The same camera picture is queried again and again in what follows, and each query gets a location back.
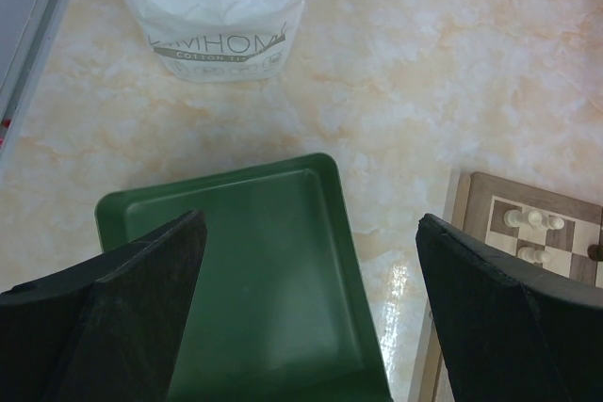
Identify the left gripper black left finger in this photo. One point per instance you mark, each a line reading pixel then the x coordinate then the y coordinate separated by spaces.
pixel 107 329

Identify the white chess piece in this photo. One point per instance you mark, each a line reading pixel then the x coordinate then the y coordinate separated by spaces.
pixel 535 219
pixel 513 218
pixel 534 256
pixel 555 223

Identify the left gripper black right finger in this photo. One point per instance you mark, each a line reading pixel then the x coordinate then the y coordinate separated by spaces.
pixel 509 330

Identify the wooden chess board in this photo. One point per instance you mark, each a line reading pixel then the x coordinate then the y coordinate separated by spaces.
pixel 555 232

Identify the aluminium frame rail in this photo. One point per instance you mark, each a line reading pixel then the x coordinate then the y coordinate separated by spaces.
pixel 28 29

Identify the dark chess piece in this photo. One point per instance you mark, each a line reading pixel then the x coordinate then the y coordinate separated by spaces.
pixel 595 252

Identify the green plastic tray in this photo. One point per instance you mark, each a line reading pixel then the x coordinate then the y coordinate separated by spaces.
pixel 280 312

